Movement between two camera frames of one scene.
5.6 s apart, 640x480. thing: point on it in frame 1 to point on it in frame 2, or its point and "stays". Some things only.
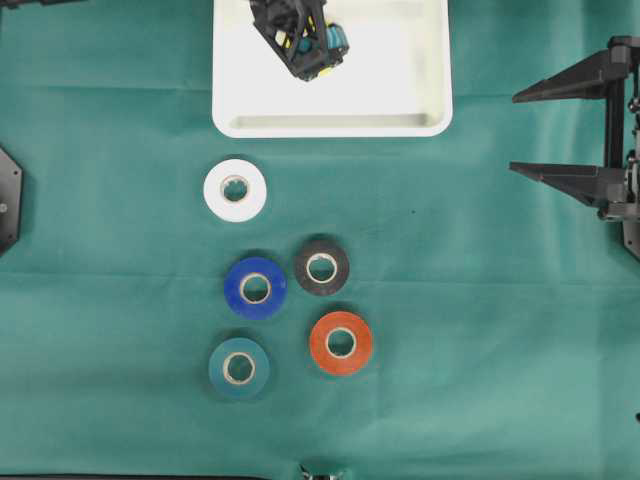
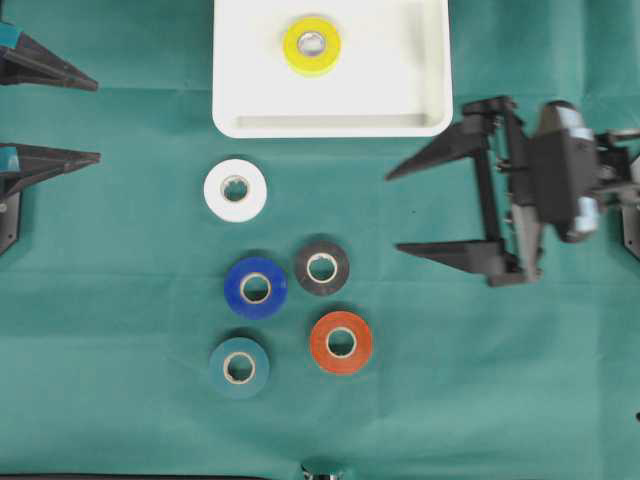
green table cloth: (184, 305) stays
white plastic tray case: (395, 80) stays
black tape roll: (326, 249) stays
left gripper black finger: (282, 22) to (21, 163)
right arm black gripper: (614, 74) to (494, 127)
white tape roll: (229, 209) stays
